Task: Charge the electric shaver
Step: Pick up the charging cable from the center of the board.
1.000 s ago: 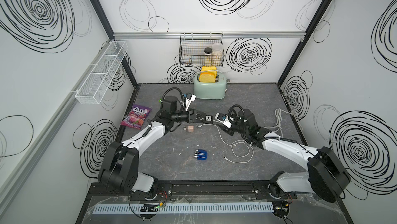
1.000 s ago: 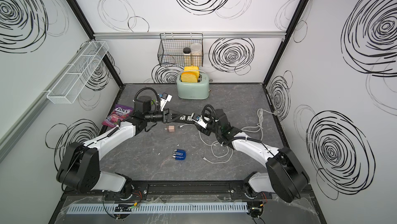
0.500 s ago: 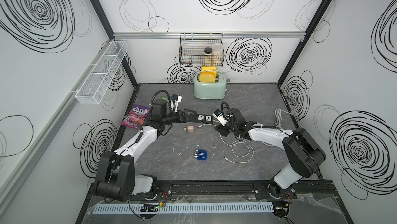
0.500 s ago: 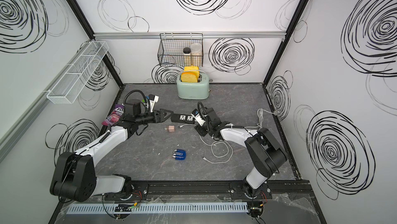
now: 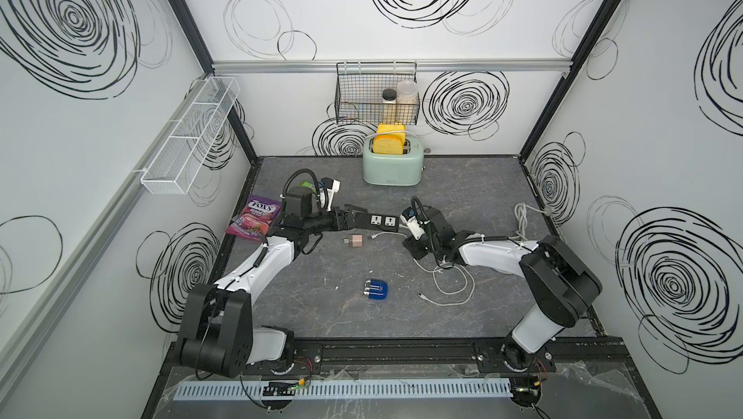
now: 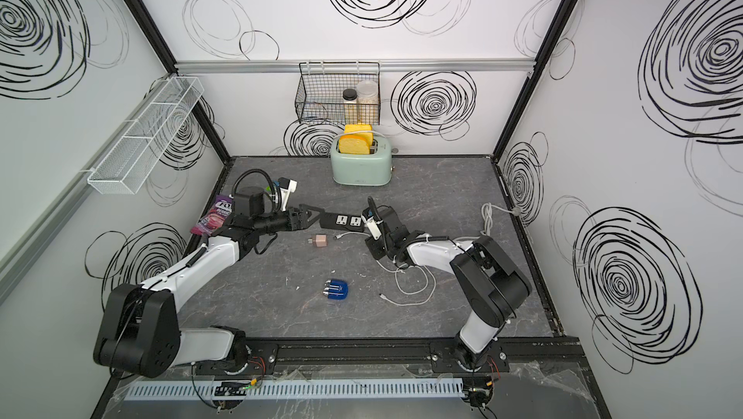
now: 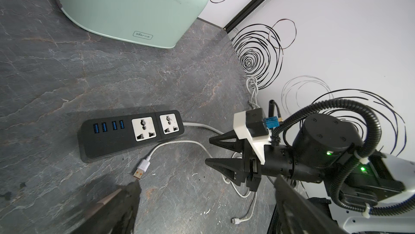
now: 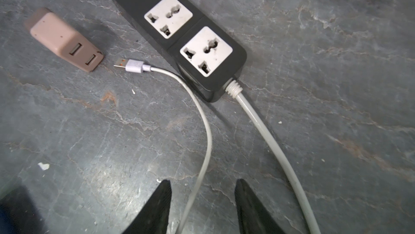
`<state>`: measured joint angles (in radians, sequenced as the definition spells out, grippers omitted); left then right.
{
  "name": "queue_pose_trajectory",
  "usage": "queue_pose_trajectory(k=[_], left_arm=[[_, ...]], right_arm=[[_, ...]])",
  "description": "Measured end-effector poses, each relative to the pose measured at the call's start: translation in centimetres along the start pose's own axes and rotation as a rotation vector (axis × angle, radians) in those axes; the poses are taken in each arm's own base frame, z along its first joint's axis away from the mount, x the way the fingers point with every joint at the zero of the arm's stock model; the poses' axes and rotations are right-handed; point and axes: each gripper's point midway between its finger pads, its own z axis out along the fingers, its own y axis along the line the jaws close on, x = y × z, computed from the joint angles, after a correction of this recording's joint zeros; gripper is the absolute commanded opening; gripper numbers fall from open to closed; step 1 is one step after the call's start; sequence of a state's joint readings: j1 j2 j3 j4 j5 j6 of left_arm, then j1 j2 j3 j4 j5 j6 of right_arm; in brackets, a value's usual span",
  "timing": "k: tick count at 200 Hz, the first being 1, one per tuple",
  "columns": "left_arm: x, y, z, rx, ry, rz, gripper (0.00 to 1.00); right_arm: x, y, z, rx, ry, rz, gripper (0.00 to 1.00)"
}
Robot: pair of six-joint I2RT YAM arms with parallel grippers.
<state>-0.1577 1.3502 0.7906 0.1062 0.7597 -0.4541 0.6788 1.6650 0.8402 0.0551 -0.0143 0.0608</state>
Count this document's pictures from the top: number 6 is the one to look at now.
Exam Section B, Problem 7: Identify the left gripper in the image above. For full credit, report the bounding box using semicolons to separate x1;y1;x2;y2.
253;206;324;238

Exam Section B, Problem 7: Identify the pink USB charger adapter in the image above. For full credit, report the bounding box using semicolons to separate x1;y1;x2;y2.
309;234;328;248

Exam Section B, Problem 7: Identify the black power strip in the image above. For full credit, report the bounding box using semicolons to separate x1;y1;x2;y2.
319;212;365;233

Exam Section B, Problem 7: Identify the white USB charging cable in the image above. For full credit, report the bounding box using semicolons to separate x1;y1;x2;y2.
336;230;437;308

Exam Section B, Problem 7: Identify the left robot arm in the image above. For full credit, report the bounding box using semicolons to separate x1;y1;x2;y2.
93;190;323;378

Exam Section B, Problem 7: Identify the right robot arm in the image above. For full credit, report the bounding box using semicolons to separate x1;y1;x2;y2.
361;198;532;372

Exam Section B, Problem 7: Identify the blue electric shaver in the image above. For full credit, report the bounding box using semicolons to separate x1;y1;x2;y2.
322;279;348;300

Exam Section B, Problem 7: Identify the mint green toaster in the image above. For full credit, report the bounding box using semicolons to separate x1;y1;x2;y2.
330;135;393;187

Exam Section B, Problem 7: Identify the front yellow toast slice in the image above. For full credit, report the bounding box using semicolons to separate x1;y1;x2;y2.
338;133;373;156

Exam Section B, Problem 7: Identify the yellow toast slice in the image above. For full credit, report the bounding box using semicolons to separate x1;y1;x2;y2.
344;124;373;145
338;133;373;156

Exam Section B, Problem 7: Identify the rear yellow toast slice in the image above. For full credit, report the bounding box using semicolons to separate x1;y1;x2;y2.
344;124;373;145

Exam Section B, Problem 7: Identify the purple candy bag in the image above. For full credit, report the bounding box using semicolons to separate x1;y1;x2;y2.
191;195;233;236

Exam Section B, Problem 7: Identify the white lid spice jar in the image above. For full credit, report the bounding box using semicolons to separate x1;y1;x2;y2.
356;80;379;125

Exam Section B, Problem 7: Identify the dark lid spice jar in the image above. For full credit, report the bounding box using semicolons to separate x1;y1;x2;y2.
342;88;359;125

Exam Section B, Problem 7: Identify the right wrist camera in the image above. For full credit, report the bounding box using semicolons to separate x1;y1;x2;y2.
362;216;382;240

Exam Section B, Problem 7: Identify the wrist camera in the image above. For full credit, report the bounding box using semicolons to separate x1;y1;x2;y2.
362;216;382;240
274;177;297;211

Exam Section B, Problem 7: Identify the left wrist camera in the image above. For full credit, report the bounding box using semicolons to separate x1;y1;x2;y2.
274;177;297;211

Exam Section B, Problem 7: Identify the black wire wall basket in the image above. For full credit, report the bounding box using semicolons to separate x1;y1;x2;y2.
294;61;381;125

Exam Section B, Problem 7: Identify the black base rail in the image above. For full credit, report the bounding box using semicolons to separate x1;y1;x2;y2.
195;337;587;378

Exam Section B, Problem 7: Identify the white mesh wall shelf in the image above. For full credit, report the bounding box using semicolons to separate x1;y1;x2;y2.
87;76;203;195

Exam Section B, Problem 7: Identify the white slotted cable duct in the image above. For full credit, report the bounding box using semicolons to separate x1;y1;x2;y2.
124;378;466;403

